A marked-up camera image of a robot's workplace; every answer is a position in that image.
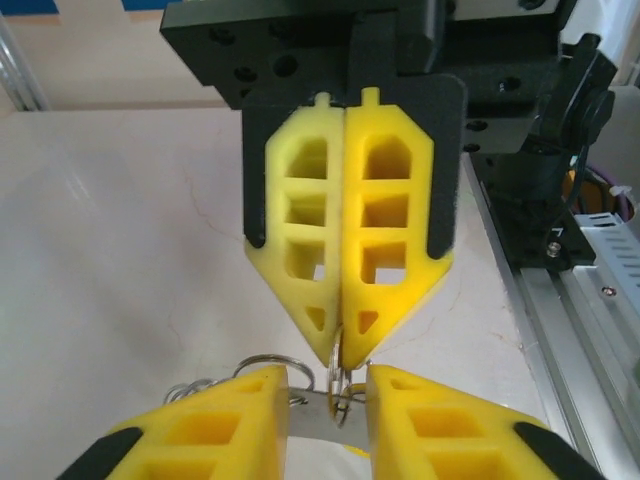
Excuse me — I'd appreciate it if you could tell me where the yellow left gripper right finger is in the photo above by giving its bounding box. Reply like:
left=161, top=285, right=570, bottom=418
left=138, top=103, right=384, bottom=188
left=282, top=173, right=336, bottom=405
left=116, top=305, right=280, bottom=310
left=363, top=363, right=602, bottom=480

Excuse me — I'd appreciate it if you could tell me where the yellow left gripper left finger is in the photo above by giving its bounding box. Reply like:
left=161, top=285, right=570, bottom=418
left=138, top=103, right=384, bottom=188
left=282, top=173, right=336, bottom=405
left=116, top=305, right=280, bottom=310
left=56, top=363, right=292, bottom=480

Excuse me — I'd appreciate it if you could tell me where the metal key holder with rings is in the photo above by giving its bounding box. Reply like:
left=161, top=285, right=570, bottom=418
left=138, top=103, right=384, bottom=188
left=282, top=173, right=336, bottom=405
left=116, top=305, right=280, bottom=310
left=163, top=323, right=381, bottom=447

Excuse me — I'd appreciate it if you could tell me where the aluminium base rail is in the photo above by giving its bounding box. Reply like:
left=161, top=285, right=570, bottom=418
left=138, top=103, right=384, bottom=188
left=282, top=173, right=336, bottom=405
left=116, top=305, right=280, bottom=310
left=462, top=154, right=640, bottom=480

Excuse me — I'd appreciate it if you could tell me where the grey slotted cable duct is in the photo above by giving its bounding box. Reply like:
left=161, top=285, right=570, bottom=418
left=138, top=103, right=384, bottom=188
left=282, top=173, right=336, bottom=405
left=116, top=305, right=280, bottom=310
left=572, top=209, right=640, bottom=296

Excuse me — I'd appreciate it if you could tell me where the aluminium frame post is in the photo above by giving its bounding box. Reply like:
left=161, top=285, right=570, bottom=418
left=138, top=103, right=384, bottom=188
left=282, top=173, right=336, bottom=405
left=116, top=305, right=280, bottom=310
left=0, top=19, right=51, bottom=112

